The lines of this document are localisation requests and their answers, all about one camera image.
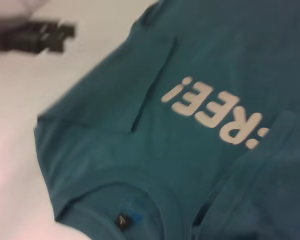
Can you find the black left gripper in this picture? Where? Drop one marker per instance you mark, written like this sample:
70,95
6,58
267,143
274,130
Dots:
15,37

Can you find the teal FREE print t-shirt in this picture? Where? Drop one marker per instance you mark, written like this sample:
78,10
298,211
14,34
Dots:
202,150

